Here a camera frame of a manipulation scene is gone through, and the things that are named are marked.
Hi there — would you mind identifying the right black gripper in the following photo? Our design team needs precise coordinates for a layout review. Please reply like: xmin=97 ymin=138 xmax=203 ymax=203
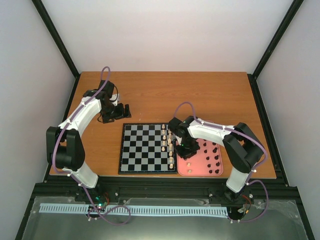
xmin=175 ymin=137 xmax=201 ymax=160

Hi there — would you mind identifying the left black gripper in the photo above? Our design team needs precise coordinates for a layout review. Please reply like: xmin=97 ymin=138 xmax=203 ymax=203
xmin=102 ymin=103 xmax=132 ymax=124

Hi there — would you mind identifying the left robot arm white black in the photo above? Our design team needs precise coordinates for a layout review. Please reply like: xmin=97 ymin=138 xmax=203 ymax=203
xmin=46 ymin=87 xmax=132 ymax=202

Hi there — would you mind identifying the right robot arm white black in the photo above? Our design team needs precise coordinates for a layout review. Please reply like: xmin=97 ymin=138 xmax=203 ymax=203
xmin=168 ymin=116 xmax=268 ymax=203

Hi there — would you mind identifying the black white chess board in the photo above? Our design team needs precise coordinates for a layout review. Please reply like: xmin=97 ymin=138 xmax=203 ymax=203
xmin=118 ymin=122 xmax=178 ymax=175

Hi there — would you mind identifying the pink plastic tray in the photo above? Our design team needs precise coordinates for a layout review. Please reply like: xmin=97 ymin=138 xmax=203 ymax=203
xmin=174 ymin=120 xmax=224 ymax=177

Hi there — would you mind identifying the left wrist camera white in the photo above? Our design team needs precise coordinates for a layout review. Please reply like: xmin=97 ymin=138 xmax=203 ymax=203
xmin=109 ymin=93 xmax=120 ymax=106

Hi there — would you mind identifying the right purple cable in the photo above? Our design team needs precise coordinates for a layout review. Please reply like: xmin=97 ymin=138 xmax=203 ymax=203
xmin=173 ymin=101 xmax=270 ymax=223

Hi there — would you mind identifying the light blue slotted cable duct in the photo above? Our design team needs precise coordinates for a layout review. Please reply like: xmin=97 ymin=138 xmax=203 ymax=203
xmin=38 ymin=203 xmax=228 ymax=218

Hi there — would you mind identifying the black aluminium frame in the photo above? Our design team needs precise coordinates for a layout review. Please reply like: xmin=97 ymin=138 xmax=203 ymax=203
xmin=15 ymin=0 xmax=315 ymax=240

